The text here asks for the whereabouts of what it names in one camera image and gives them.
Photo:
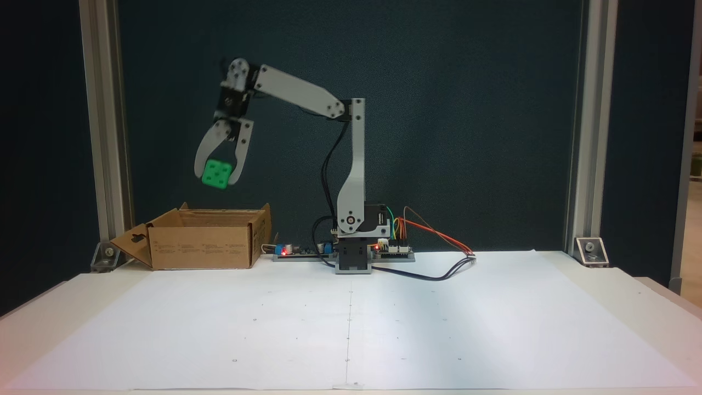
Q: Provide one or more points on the metal corner bracket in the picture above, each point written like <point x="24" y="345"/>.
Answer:
<point x="591" y="251"/>
<point x="109" y="257"/>

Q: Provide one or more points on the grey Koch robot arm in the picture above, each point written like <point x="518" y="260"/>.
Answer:
<point x="296" y="90"/>

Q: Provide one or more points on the aluminium frame post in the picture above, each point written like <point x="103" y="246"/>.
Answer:
<point x="683" y="164"/>
<point x="592" y="109"/>
<point x="101" y="109"/>

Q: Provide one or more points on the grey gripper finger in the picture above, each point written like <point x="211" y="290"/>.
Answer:
<point x="204" y="151"/>
<point x="241" y="148"/>

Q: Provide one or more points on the brown cardboard box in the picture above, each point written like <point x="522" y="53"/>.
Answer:
<point x="200" y="247"/>

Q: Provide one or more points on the green dice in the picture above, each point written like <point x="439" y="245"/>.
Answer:
<point x="216" y="174"/>

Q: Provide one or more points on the circuit board with blue components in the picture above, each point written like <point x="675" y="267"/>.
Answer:
<point x="301" y="252"/>

